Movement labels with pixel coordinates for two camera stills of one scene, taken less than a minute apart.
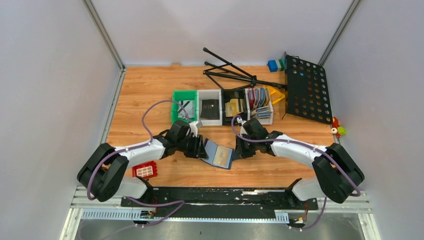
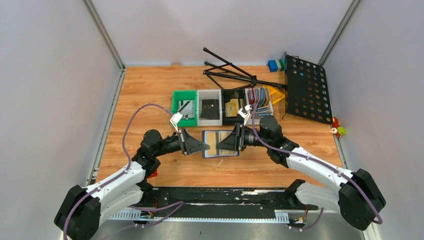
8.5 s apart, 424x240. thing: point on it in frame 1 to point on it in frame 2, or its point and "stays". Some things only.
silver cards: [189, 106] stays
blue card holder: [218, 156] to [212, 138]
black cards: [210, 109] stays
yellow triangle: [275, 95] stays
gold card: [222, 156] to [220, 136]
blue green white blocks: [277, 65] stays
